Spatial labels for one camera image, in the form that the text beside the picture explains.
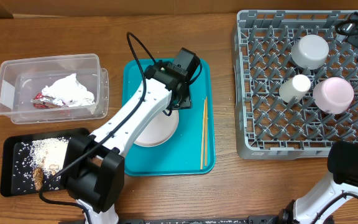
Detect brown food scrap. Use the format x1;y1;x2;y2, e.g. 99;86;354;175
33;167;44;191

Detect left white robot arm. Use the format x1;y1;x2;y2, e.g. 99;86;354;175
60;48;202;223

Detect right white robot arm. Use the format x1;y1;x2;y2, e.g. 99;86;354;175
269;12;358;223

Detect clear plastic waste bin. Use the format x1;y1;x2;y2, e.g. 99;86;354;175
0;54;109;124

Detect grey dishwasher rack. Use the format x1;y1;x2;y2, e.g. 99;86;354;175
232;10;358;160

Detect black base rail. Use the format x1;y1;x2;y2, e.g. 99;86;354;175
118;215;278;224

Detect white napkin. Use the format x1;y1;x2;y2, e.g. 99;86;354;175
41;73;94;107

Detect right wooden chopstick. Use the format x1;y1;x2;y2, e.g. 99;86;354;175
203;96;208;167

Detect large white dinner plate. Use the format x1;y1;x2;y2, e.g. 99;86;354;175
135;111;179;147

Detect white paper cup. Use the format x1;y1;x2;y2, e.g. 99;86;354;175
279;74;311;103

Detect teal plastic serving tray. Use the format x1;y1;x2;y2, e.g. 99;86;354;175
125;60;216;177

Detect spilled white rice pile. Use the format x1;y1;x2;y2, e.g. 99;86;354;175
30;139;68;184

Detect left wooden chopstick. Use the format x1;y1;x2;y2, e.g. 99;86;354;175
200;100;206;170

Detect grey shallow bowl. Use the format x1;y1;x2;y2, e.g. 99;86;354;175
291;34;329;70

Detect red foil snack wrapper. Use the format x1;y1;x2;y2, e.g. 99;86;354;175
30;93;66;109

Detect wooden chopstick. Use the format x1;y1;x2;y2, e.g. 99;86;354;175
203;96;208;167
200;100;206;170

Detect black plastic tray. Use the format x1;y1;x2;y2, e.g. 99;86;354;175
0;128;90;197

